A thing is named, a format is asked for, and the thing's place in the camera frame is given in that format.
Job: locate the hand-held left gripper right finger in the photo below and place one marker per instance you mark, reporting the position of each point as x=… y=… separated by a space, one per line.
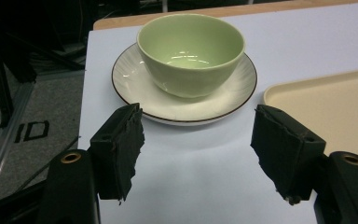
x=284 y=149

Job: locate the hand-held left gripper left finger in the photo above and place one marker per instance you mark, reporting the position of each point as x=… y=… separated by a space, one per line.
x=118 y=149

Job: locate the white plate with dark rim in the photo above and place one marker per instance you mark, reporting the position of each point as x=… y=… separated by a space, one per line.
x=167 y=102

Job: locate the green ceramic bowl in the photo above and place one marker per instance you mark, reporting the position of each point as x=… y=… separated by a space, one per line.
x=190 y=56

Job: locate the beige plastic tray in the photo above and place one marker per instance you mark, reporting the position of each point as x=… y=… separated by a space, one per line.
x=332 y=118

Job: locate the black metal stand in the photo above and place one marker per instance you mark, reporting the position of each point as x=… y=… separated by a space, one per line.
x=3 y=77

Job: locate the aluminium frame rail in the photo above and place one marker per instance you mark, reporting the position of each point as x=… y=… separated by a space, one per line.
x=6 y=133

